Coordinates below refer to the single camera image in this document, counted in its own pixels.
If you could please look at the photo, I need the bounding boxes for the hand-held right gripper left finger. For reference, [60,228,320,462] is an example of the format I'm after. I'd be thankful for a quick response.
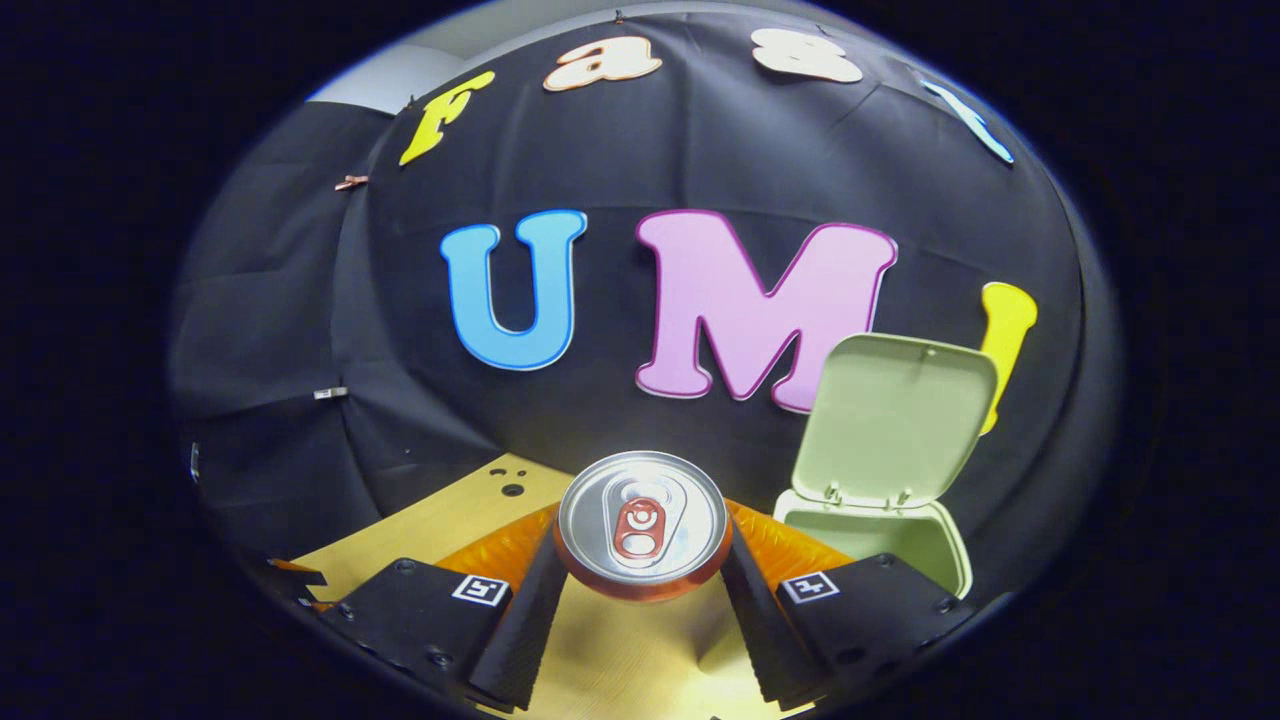
[318,505,569,713]

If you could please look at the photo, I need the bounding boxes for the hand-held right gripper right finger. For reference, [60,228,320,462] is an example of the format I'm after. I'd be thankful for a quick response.
[720,498,976,713]

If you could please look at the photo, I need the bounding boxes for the green desktop garbage bin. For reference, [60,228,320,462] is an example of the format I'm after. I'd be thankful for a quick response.
[772,333,999,599]

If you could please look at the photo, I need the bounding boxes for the wooden desktop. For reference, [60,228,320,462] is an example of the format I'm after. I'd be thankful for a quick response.
[290,453,811,720]

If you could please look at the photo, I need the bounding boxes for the black backdrop cloth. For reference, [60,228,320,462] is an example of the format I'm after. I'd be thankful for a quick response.
[170,10,1121,601]

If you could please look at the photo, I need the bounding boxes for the red pop can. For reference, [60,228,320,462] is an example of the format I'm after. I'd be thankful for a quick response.
[553,451,734,602]

